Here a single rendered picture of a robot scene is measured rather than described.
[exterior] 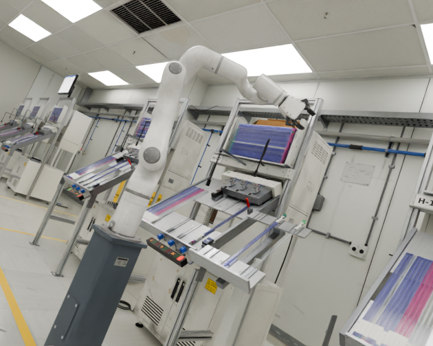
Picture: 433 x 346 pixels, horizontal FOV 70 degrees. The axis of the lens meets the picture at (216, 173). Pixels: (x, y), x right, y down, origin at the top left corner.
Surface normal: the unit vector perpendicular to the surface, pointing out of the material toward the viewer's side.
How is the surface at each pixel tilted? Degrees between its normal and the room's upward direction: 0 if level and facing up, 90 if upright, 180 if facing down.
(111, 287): 90
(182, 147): 90
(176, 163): 90
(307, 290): 90
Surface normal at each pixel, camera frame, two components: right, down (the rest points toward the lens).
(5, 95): 0.68, 0.18
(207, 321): -0.64, -0.35
